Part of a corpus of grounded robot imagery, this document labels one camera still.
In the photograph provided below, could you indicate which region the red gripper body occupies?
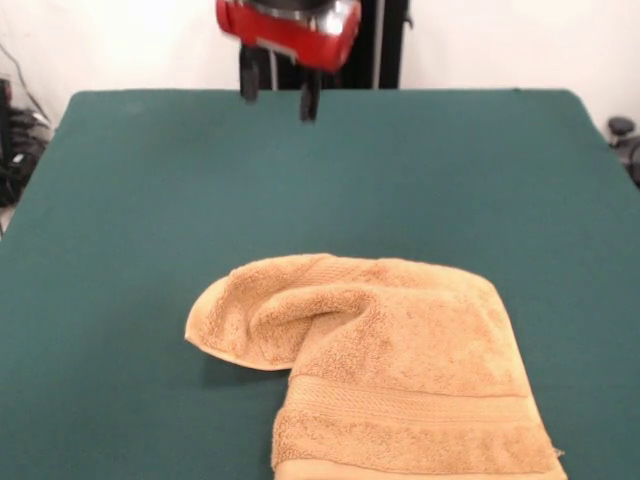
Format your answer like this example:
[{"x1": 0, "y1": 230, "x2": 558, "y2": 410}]
[{"x1": 214, "y1": 0, "x2": 362, "y2": 74}]

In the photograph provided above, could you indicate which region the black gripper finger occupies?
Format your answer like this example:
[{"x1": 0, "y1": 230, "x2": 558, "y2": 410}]
[
  {"x1": 238, "y1": 43, "x2": 262, "y2": 104},
  {"x1": 298, "y1": 69, "x2": 322, "y2": 123}
]

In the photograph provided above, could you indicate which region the tan terry towel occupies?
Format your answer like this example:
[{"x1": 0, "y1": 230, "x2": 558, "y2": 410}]
[{"x1": 184, "y1": 252, "x2": 569, "y2": 480}]

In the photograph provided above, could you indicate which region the dark green table cloth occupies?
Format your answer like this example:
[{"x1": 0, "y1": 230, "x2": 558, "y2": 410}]
[{"x1": 0, "y1": 88, "x2": 640, "y2": 480}]

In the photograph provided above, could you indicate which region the black bag pile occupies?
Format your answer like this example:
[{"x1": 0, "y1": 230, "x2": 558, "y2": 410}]
[{"x1": 0, "y1": 107, "x2": 54, "y2": 207}]

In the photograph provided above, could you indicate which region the black case with red mark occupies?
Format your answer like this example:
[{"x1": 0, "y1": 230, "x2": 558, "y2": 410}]
[{"x1": 0, "y1": 77, "x2": 13, "y2": 164}]

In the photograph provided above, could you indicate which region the black round chair part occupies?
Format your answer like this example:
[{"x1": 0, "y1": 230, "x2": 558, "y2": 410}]
[{"x1": 607, "y1": 116, "x2": 640, "y2": 190}]

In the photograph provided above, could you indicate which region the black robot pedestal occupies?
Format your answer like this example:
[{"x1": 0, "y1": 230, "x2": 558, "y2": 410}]
[{"x1": 233, "y1": 0, "x2": 415, "y2": 91}]

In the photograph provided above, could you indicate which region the thin grey wall cable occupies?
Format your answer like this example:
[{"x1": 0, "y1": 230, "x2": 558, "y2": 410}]
[{"x1": 0, "y1": 42, "x2": 51, "y2": 124}]

